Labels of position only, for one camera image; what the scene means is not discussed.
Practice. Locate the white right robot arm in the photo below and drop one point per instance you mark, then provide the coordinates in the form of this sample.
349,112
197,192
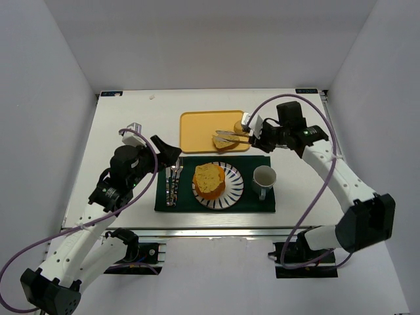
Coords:
368,217

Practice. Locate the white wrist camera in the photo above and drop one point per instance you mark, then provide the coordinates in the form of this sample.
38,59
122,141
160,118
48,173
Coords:
131,136
251,126

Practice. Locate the white blue striped plate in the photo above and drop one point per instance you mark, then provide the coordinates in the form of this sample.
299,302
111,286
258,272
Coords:
233,189

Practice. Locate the blue label left corner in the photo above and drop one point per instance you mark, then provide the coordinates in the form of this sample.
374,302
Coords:
111,93

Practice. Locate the metal tongs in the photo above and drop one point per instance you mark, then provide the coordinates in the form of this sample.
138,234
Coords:
229,134

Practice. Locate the small round bun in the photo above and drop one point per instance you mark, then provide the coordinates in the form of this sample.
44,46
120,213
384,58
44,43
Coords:
238,128

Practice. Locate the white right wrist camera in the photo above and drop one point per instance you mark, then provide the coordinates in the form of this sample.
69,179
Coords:
251,126

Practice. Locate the dark green placemat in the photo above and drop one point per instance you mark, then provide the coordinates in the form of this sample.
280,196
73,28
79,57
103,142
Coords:
186,203

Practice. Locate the yellow plastic tray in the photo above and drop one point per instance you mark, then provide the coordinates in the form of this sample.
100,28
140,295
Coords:
197,130

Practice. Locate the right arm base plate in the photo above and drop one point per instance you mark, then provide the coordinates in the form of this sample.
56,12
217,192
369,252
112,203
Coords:
324,268

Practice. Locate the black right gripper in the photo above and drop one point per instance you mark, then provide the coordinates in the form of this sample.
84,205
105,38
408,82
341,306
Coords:
260,141

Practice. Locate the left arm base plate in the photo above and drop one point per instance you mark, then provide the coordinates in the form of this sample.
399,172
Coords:
149,261

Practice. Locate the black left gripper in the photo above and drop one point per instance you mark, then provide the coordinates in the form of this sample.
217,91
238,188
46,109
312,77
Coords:
154,156

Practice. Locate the blue label corner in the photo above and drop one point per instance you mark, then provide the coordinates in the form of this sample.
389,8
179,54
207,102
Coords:
306,91
111,93

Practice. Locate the metal spoon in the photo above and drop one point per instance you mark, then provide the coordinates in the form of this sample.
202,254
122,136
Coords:
168,185

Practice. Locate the round orange bread loaf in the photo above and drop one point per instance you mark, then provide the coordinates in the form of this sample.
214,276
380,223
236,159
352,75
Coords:
210,196

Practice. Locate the white mug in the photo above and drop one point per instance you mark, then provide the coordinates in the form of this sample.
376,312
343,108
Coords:
264,177

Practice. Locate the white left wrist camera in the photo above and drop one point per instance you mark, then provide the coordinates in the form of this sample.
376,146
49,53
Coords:
131,136

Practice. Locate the seeded bread slice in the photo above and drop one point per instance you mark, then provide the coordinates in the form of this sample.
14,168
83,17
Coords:
209,177
225,142

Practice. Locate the blue label right corner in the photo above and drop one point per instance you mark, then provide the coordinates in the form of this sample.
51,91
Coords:
306,91

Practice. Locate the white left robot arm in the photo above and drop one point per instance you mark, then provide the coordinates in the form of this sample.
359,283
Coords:
56,285

